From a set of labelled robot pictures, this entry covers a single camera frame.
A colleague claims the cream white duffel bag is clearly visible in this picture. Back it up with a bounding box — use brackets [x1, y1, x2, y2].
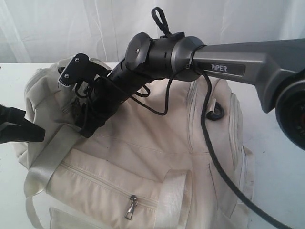
[15, 60, 249, 229]

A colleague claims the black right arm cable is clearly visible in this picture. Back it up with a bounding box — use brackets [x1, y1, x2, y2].
[133, 45, 296, 229]

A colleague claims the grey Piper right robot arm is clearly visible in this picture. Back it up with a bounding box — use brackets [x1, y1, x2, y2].
[82, 32, 305, 148]

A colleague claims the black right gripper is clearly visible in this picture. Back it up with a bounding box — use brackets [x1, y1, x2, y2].
[80, 60, 149, 138]

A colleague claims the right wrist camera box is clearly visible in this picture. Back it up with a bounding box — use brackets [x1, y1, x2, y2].
[58, 53, 111, 88]

